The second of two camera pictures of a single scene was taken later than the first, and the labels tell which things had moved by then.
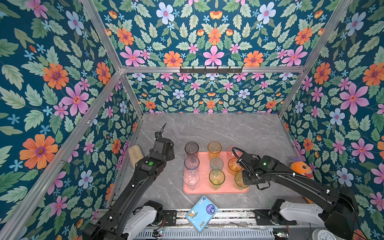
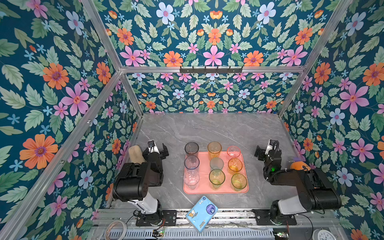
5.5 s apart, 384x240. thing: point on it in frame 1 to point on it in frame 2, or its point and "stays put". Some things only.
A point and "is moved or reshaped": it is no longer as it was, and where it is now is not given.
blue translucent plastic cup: x=191 y=162 stays put
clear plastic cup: x=191 y=177 stays put
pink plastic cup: x=230 y=152 stays put
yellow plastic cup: x=214 y=149 stays put
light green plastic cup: x=239 y=181 is moved or reshaped
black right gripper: x=245 y=182 to x=263 y=153
